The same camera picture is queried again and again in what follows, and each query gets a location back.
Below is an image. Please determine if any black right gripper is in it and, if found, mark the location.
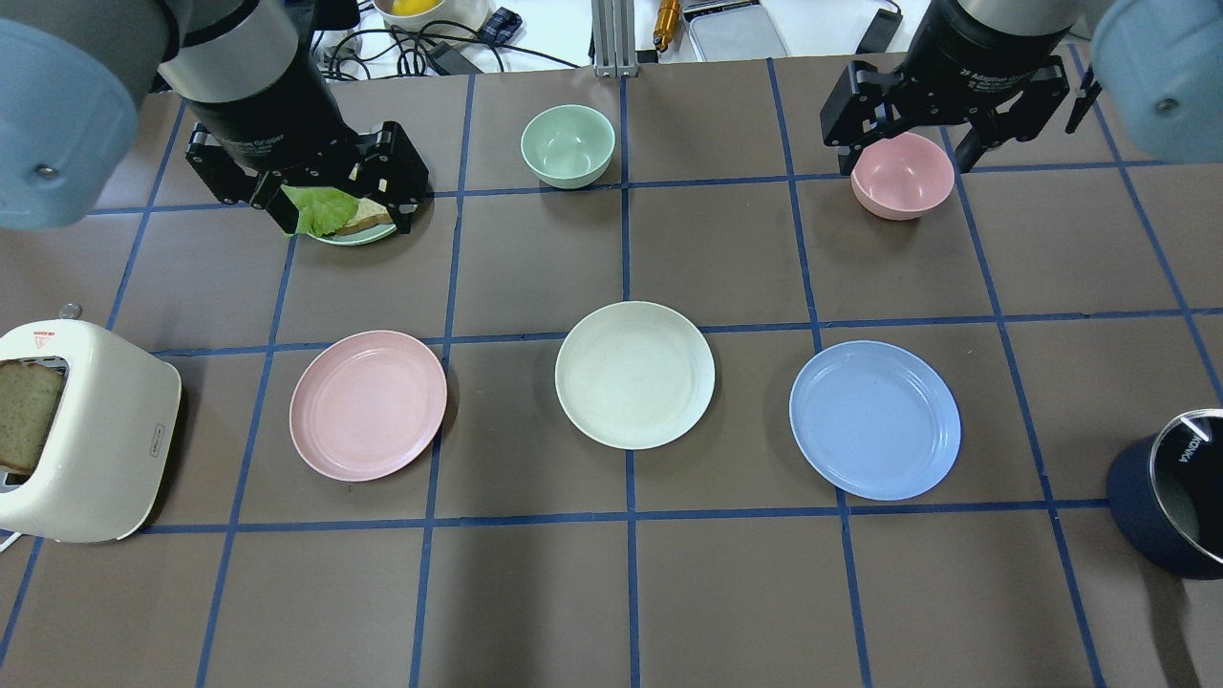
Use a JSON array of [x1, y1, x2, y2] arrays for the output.
[[819, 1, 1070, 176]]

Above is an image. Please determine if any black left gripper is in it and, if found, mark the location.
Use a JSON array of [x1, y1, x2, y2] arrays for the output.
[[183, 65, 429, 236]]

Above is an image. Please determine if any pink plate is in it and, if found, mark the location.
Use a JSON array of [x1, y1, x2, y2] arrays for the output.
[[289, 330, 446, 483]]

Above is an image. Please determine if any blue plate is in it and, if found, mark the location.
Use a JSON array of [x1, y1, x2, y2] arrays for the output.
[[789, 340, 964, 502]]

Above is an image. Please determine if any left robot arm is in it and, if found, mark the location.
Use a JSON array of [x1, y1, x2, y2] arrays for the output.
[[1, 1, 429, 233]]

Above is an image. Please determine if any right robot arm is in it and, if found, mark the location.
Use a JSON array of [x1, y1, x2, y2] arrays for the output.
[[819, 1, 1222, 175]]

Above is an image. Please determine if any green lettuce leaf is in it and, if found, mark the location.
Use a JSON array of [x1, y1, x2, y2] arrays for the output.
[[280, 185, 361, 238]]

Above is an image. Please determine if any bread slice on plate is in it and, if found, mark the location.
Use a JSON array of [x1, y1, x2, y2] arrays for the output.
[[333, 199, 393, 238]]

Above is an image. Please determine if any green plate with sandwich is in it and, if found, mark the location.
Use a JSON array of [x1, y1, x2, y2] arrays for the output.
[[316, 224, 397, 247]]

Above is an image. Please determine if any pink bowl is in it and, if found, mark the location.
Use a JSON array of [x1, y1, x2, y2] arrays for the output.
[[850, 132, 955, 221]]

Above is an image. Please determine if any black power adapter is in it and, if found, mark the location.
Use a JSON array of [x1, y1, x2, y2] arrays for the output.
[[855, 9, 903, 54]]

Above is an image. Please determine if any white bowl with fruit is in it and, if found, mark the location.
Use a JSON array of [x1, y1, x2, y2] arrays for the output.
[[373, 1, 492, 35]]

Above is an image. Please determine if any silver kitchen scale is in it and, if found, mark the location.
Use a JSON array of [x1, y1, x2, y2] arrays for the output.
[[681, 1, 789, 61]]

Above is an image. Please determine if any green bowl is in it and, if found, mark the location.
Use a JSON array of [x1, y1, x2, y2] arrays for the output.
[[520, 104, 616, 189]]

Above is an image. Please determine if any cream white toaster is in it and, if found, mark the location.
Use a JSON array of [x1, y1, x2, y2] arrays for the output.
[[1, 319, 182, 543]]

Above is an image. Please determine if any cream white plate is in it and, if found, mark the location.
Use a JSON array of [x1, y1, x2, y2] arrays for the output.
[[554, 299, 717, 450]]

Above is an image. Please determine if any toast slice in toaster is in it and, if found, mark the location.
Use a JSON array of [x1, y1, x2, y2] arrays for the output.
[[1, 360, 65, 475]]

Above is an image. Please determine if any dark blue saucepan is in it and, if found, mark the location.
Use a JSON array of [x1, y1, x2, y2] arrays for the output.
[[1106, 408, 1222, 580]]

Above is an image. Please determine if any orange handled tool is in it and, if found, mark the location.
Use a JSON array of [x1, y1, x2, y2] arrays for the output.
[[652, 0, 682, 54]]

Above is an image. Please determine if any aluminium frame post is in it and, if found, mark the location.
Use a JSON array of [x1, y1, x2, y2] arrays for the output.
[[589, 0, 638, 78]]

